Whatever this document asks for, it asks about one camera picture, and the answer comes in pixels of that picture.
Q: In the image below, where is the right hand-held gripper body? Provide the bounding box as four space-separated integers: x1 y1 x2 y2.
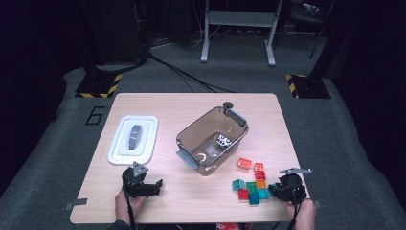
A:
278 167 312 205

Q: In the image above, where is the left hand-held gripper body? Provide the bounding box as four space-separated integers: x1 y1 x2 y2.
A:
122 161 149 198

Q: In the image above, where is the green toy brick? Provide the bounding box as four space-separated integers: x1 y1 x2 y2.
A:
245 181 259 195

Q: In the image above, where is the salmon toy brick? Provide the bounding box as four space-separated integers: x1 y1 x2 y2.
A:
237 157 253 171

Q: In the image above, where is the transparent brown storage box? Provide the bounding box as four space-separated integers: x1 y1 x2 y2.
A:
175 104 250 176

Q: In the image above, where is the white toy ambulance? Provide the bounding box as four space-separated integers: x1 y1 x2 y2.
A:
215 133 234 149

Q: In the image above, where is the person's left hand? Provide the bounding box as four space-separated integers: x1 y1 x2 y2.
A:
114 189 147 226

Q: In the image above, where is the person's right hand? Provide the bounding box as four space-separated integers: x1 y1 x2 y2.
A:
282 197 317 230

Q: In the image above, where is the white box lid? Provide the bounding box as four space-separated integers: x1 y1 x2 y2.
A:
107 114 160 166

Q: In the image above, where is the red patterned object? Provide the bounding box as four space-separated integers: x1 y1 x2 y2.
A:
215 222 240 230

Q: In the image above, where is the black striped stand base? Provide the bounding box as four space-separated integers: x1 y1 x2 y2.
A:
75 73 124 99
285 74 332 100

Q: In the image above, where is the dark curtain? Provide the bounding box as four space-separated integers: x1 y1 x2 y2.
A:
0 0 82 196
322 0 406 199

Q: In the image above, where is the black equipment cabinet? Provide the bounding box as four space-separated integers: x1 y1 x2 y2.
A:
79 0 149 65

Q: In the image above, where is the black side table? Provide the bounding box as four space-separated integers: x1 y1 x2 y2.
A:
285 0 329 60

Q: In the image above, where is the small grey device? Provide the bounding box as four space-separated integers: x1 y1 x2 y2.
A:
301 2 320 15

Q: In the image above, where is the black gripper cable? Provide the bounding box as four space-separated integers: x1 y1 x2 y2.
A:
123 180 137 230
288 188 305 230

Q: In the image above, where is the black floor cable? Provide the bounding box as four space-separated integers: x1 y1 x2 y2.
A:
147 54 236 94

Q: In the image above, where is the white floor cable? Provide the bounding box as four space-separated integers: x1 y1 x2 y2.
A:
149 27 224 50

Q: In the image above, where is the white metal desk frame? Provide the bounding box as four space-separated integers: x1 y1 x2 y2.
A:
200 0 283 67

